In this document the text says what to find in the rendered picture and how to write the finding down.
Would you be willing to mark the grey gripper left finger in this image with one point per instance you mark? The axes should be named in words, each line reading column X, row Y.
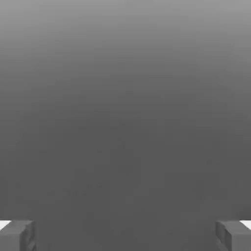
column 13, row 236

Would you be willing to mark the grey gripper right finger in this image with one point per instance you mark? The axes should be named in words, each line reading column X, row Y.
column 236, row 236

